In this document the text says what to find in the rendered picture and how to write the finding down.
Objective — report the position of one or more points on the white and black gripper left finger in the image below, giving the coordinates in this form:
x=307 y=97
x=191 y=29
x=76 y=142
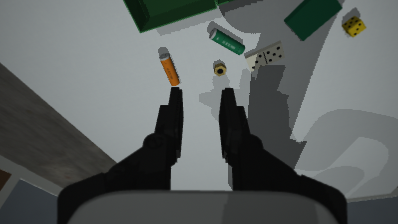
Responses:
x=144 y=169

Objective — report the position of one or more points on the green battery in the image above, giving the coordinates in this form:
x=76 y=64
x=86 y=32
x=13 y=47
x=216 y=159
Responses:
x=226 y=41

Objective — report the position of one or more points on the white domino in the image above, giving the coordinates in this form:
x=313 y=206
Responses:
x=265 y=56

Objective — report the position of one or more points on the yellow die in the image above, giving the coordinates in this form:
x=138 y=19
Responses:
x=354 y=26

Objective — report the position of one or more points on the brass hex nut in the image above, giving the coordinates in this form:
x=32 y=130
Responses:
x=220 y=69

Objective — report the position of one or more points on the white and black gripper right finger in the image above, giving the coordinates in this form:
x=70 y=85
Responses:
x=255 y=169

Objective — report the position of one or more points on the orange aa battery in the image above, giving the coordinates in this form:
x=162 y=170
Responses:
x=169 y=69

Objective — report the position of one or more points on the green rack of bins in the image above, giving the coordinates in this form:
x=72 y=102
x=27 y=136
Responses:
x=152 y=14

